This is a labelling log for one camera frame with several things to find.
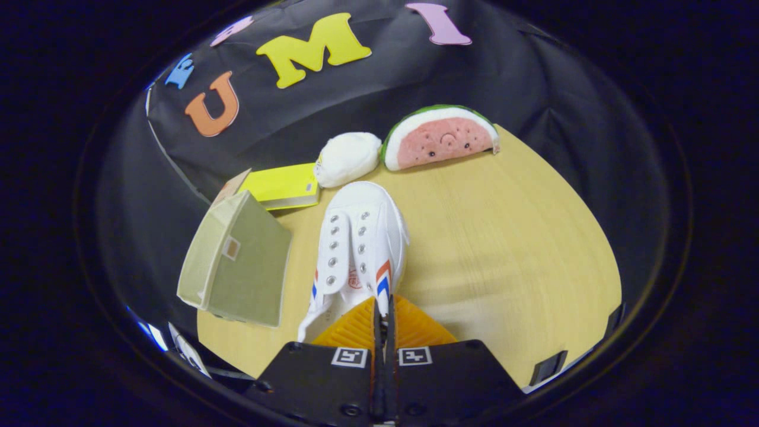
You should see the beige fabric storage box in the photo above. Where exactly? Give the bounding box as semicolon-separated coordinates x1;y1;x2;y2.
177;190;293;328

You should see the black table clamp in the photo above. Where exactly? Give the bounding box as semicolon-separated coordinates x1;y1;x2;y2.
605;302;624;340
529;350;569;387

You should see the beige paperback book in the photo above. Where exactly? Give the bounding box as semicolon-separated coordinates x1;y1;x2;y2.
212;168;253;208

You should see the watermelon slice plush toy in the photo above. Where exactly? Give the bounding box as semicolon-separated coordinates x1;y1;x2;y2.
381;104;500;173

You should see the yellow book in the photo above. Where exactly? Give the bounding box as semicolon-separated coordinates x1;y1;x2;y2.
237;162;321;212

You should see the white plastic object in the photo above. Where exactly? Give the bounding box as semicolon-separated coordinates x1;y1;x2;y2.
168;322;212;378

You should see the white canvas shoe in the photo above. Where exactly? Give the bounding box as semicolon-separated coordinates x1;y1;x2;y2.
296;181;411;343

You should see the white plush toy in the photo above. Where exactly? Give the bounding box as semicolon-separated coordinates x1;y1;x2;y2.
313;132;383;189

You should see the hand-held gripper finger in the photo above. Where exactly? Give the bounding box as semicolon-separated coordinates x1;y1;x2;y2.
385;295;525;427
256;297;383;427

